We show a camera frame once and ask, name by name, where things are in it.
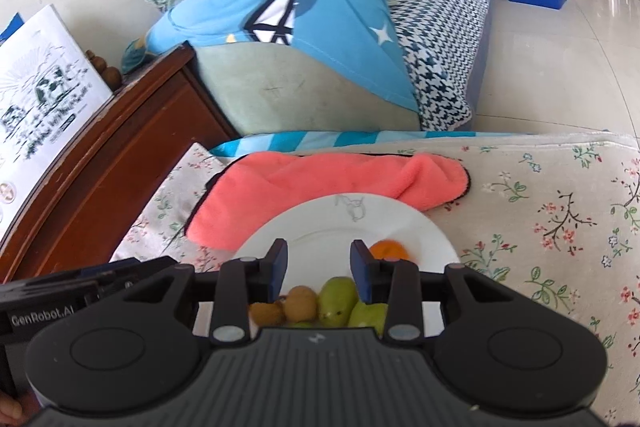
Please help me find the white plate with flower outline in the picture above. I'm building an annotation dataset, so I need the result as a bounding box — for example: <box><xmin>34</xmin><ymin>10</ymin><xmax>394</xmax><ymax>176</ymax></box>
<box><xmin>232</xmin><ymin>193</ymin><xmax>461</xmax><ymax>343</ymax></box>

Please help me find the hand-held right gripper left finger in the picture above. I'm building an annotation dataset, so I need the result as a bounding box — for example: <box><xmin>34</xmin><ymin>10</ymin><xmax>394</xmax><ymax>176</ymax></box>
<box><xmin>125</xmin><ymin>238</ymin><xmax>289</xmax><ymax>347</ymax></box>

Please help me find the orange mandarin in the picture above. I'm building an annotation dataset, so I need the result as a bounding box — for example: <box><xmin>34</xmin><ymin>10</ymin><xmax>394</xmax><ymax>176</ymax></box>
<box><xmin>369</xmin><ymin>239</ymin><xmax>410</xmax><ymax>264</ymax></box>

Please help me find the grey-green cushion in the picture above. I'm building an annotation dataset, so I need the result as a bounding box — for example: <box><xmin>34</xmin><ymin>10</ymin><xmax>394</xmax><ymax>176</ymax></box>
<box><xmin>192</xmin><ymin>42</ymin><xmax>421</xmax><ymax>135</ymax></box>

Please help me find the person's left hand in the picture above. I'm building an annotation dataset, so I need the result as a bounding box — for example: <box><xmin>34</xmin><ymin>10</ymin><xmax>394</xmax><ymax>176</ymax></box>
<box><xmin>0</xmin><ymin>389</ymin><xmax>38</xmax><ymax>427</ymax></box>

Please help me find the pink towel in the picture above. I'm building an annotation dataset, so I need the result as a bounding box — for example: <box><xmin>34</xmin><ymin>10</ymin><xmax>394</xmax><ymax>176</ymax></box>
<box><xmin>185</xmin><ymin>152</ymin><xmax>472</xmax><ymax>253</ymax></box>

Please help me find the white milk carton box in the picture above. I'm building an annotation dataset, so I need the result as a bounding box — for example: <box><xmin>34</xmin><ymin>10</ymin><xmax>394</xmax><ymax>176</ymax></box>
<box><xmin>0</xmin><ymin>4</ymin><xmax>115</xmax><ymax>238</ymax></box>

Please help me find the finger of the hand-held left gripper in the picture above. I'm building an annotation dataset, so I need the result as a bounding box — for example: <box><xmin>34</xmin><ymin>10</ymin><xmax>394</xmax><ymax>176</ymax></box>
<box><xmin>92</xmin><ymin>257</ymin><xmax>180</xmax><ymax>305</ymax></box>

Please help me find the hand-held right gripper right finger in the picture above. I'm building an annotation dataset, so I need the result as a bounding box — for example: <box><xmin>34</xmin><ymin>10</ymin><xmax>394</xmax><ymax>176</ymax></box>
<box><xmin>350</xmin><ymin>239</ymin><xmax>511</xmax><ymax>347</ymax></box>

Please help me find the small brown kiwi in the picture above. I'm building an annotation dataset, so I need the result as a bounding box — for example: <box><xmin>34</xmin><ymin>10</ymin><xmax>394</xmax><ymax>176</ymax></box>
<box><xmin>282</xmin><ymin>285</ymin><xmax>319</xmax><ymax>323</ymax></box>
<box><xmin>249</xmin><ymin>301</ymin><xmax>287</xmax><ymax>327</ymax></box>

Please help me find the brown wooden headboard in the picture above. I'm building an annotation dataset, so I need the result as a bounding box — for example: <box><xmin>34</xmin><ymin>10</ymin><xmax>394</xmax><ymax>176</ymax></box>
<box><xmin>0</xmin><ymin>42</ymin><xmax>241</xmax><ymax>283</ymax></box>

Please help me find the houndstooth sheet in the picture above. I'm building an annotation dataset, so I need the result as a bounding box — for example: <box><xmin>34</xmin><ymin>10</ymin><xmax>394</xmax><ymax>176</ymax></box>
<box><xmin>372</xmin><ymin>0</ymin><xmax>496</xmax><ymax>131</ymax></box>

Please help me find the blue patterned blanket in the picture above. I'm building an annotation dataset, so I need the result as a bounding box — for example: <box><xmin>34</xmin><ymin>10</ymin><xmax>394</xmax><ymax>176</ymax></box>
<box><xmin>122</xmin><ymin>0</ymin><xmax>421</xmax><ymax>113</ymax></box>

